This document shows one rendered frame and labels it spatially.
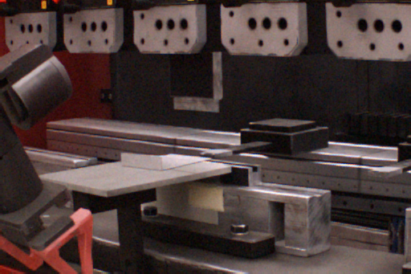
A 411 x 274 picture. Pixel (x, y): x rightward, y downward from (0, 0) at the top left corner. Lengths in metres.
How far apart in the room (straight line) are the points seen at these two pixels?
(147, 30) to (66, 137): 0.71
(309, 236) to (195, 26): 0.37
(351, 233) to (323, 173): 1.79
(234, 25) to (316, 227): 0.33
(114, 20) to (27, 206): 0.82
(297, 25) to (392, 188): 0.40
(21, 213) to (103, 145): 1.27
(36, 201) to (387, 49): 0.59
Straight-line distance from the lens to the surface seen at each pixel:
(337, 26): 1.37
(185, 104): 1.64
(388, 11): 1.32
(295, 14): 1.42
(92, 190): 1.41
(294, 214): 1.48
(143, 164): 1.55
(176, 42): 1.58
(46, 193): 0.93
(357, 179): 1.73
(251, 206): 1.53
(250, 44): 1.47
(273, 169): 1.84
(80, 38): 1.77
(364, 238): 3.51
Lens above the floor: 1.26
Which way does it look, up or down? 7 degrees down
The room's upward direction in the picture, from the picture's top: 1 degrees counter-clockwise
